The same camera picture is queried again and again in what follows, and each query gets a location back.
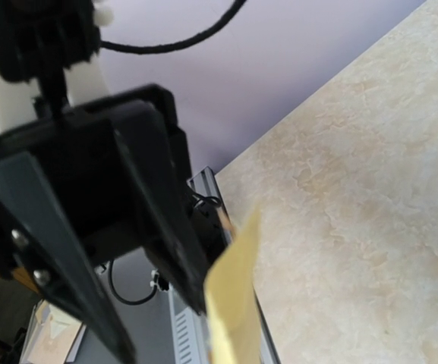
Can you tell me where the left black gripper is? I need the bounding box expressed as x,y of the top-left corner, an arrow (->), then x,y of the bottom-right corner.
0,84 -> 210,363

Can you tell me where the brown sticker sheet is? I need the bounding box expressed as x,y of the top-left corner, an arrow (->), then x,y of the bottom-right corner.
203,207 -> 261,363

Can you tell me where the front aluminium rail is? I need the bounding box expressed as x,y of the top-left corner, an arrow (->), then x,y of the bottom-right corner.
165,166 -> 280,364

